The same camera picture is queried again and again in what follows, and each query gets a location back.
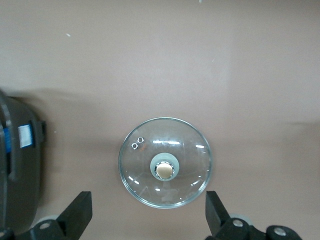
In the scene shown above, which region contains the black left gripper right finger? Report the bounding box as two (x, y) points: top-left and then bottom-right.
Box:
(205, 191), (261, 240)

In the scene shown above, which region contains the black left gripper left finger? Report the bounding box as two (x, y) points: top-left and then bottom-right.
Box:
(29, 191), (93, 240)

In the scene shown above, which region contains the glass pot lid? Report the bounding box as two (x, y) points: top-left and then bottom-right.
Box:
(117, 116), (213, 210)

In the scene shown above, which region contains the black rice cooker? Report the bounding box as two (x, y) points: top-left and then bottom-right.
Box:
(0, 89), (48, 233)

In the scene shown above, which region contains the brown table cover mat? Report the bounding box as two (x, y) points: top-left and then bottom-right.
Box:
(0, 0), (320, 240)

